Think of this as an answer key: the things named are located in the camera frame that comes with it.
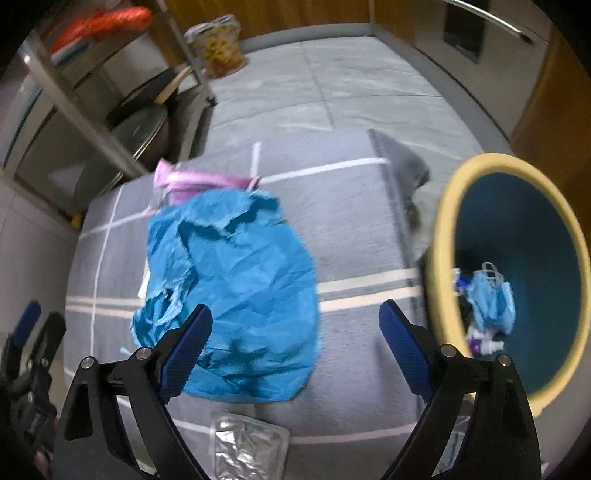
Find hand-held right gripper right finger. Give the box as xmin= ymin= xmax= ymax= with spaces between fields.
xmin=379 ymin=298 xmax=542 ymax=480

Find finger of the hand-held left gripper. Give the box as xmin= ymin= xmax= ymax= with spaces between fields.
xmin=30 ymin=313 xmax=68 ymax=371
xmin=12 ymin=299 xmax=43 ymax=348

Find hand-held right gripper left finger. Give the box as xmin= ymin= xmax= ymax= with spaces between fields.
xmin=53 ymin=302 xmax=215 ymax=480

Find blue paper sheet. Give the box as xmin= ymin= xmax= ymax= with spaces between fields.
xmin=130 ymin=188 xmax=323 ymax=403

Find yellow-rimmed teal bin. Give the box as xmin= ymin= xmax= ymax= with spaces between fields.
xmin=424 ymin=152 xmax=591 ymax=412

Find small white bottle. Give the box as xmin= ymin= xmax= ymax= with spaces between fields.
xmin=468 ymin=336 xmax=507 ymax=357

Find blue face mask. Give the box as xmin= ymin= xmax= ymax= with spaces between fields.
xmin=465 ymin=261 xmax=516 ymax=336

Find silvery crinkled plastic packet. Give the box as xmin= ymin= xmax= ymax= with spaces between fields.
xmin=209 ymin=410 xmax=290 ymax=480

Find purple plastic packet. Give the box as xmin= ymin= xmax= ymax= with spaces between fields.
xmin=152 ymin=158 xmax=262 ymax=207

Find round pan lid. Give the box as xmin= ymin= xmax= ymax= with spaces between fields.
xmin=74 ymin=104 xmax=171 ymax=213

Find steel shelf rack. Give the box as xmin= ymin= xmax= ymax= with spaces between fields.
xmin=22 ymin=0 xmax=219 ymax=186

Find wooden kitchen cabinet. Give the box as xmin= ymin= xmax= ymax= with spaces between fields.
xmin=164 ymin=0 xmax=376 ymax=29
xmin=509 ymin=27 xmax=591 ymax=158

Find orange plastic bag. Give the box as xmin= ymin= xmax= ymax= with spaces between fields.
xmin=50 ymin=6 xmax=154 ymax=55

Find stainless steel oven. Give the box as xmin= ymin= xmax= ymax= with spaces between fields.
xmin=414 ymin=0 xmax=556 ymax=66

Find steel oven handle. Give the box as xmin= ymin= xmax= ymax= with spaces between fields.
xmin=442 ymin=0 xmax=535 ymax=45

